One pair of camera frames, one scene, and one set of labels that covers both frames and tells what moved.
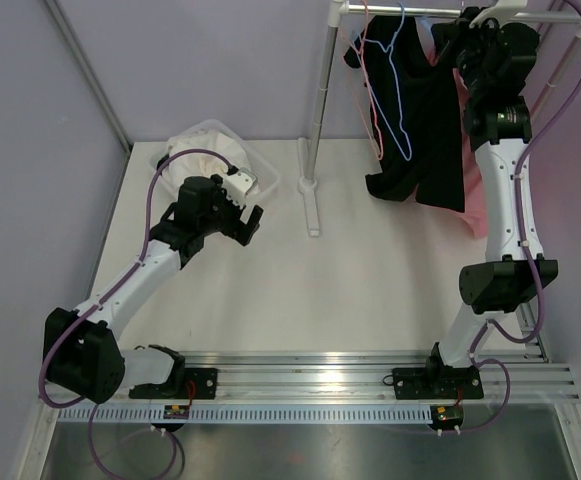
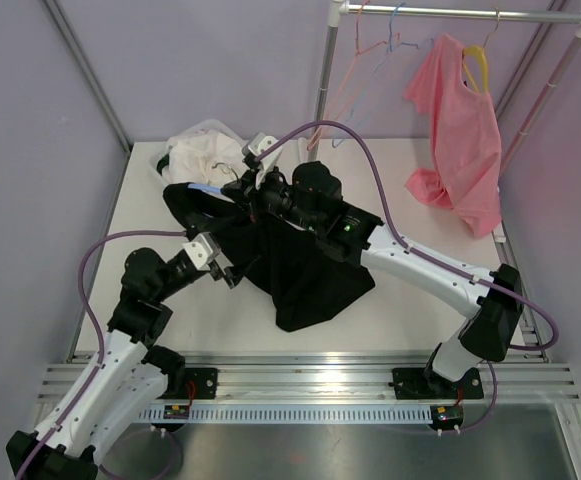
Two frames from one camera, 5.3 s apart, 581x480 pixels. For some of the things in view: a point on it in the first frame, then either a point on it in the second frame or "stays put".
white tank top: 198,155 stays put
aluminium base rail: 524,374 stays put
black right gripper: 456,33 -> 246,186
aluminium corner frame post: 58,15 stays put
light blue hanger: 394,81 -> 386,68
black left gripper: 238,229 -> 216,271
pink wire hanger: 379,155 -> 363,67
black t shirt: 416,108 -> 300,275
